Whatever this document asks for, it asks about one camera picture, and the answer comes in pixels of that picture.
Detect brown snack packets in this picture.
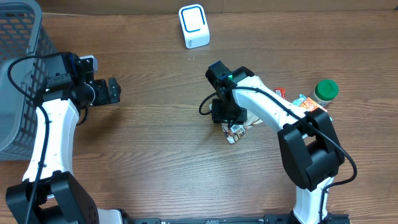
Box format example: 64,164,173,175
221,111,263,144

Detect red snack packet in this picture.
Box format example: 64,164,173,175
274,88,285,99

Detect mint green wipes pack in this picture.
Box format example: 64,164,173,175
292,94,307,106

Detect orange Kleenex tissue pack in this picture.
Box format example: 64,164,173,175
299,97,328,112

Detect green lidded jar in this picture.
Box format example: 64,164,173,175
308,80,339,107

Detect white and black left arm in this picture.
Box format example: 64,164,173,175
6,52,129,223

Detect white barcode scanner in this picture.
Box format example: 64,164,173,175
178,4,210,49

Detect grey plastic mesh basket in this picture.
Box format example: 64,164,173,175
1,0,57,161

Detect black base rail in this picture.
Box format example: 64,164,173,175
132,214,299,224

